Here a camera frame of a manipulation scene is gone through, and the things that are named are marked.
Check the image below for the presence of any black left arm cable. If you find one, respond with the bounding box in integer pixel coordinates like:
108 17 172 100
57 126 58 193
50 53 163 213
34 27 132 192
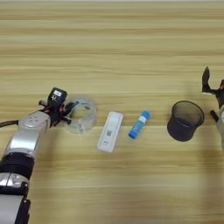
0 119 20 130

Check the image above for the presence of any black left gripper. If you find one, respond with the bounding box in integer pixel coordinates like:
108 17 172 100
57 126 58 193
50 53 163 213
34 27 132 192
38 100 81 128

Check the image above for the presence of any blue glue stick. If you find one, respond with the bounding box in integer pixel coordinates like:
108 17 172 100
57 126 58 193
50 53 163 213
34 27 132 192
128 110 151 140

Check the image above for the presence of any white rectangular test cassette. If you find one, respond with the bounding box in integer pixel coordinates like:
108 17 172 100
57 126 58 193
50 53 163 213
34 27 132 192
96 110 124 154

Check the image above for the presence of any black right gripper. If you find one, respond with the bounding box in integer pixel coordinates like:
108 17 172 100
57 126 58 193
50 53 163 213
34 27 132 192
201 66 224 109

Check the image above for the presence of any black mesh pen cup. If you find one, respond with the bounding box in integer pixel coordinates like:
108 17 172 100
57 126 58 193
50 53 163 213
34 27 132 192
166 100 206 143

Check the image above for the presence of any left black box white label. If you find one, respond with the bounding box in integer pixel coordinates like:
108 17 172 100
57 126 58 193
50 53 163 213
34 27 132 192
47 87 68 109

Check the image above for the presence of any clear adhesive tape roll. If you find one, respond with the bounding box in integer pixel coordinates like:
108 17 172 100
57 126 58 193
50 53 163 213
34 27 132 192
65 94 99 135

